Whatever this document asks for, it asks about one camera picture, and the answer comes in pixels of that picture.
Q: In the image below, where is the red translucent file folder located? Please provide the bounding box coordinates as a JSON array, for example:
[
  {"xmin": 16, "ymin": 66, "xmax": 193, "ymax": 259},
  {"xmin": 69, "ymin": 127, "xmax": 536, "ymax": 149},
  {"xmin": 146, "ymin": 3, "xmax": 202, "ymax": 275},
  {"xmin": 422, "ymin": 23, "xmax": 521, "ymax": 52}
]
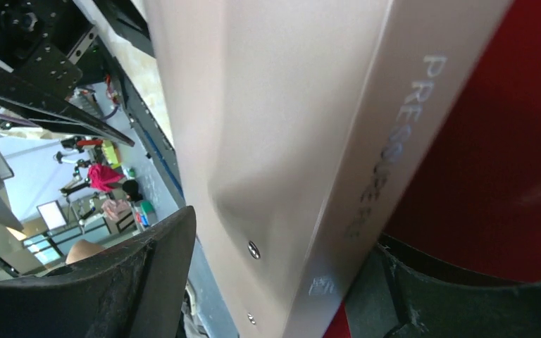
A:
[{"xmin": 325, "ymin": 1, "xmax": 541, "ymax": 337}]

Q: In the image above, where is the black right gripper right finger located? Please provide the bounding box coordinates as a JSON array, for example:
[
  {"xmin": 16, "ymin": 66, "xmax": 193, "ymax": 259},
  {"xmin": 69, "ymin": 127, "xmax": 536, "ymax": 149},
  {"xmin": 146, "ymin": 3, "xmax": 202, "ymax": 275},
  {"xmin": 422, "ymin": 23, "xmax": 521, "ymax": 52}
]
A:
[{"xmin": 344, "ymin": 235, "xmax": 541, "ymax": 337}]

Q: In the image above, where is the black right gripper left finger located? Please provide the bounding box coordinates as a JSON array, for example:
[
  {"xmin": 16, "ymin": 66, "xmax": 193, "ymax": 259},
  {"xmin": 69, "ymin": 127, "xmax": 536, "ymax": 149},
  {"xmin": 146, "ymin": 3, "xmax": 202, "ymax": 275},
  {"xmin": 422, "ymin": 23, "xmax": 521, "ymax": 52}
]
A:
[{"xmin": 0, "ymin": 206, "xmax": 197, "ymax": 337}]

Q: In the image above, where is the beige pressure file folder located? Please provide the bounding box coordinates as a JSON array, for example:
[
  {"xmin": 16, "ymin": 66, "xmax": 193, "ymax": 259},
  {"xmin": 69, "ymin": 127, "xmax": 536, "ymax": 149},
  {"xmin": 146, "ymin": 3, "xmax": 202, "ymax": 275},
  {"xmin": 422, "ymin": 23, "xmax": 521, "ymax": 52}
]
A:
[{"xmin": 145, "ymin": 1, "xmax": 511, "ymax": 337}]

